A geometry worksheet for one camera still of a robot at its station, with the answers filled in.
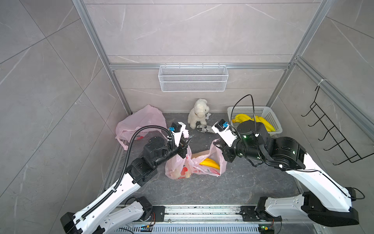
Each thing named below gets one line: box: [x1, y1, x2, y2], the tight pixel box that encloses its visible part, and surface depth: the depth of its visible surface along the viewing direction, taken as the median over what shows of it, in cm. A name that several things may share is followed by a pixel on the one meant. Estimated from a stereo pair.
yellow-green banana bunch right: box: [255, 115, 277, 132], surface depth 103 cm
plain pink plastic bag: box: [115, 104, 168, 151], surface depth 108 cm
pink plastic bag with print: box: [164, 138, 228, 180], surface depth 69 cm
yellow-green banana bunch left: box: [231, 113, 255, 124], surface depth 109 cm
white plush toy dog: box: [187, 98, 210, 130], surface depth 102 cm
